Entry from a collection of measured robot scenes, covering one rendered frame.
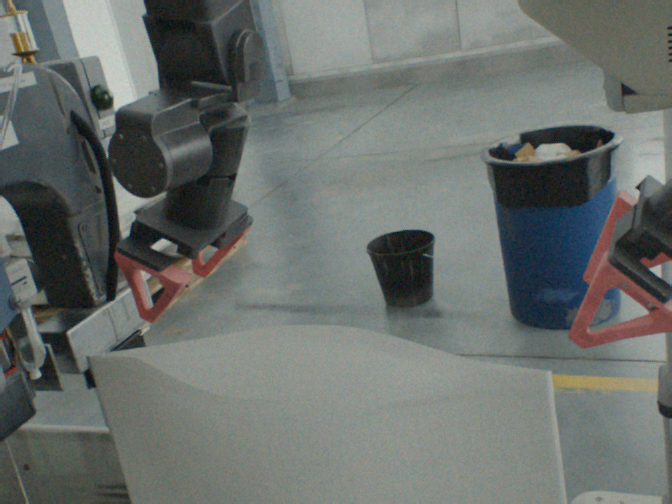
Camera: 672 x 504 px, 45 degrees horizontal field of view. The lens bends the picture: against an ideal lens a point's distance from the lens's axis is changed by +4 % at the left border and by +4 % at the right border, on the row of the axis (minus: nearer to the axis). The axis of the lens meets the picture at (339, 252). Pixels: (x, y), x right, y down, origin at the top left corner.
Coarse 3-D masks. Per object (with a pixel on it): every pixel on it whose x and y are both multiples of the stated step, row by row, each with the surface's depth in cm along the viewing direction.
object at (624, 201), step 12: (624, 192) 65; (612, 204) 66; (624, 204) 64; (612, 216) 64; (612, 228) 65; (600, 240) 66; (600, 252) 66; (588, 264) 67; (648, 264) 65; (588, 276) 67
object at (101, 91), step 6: (96, 90) 92; (102, 90) 92; (108, 90) 92; (96, 96) 92; (102, 96) 92; (108, 96) 92; (114, 96) 93; (96, 102) 92; (102, 102) 92; (108, 102) 92; (114, 102) 93; (96, 108) 92; (102, 108) 92; (108, 108) 93
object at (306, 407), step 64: (128, 384) 83; (192, 384) 85; (256, 384) 85; (320, 384) 83; (384, 384) 79; (448, 384) 66; (512, 384) 66; (128, 448) 87; (192, 448) 78; (256, 448) 71; (320, 448) 69; (384, 448) 68; (448, 448) 69; (512, 448) 68
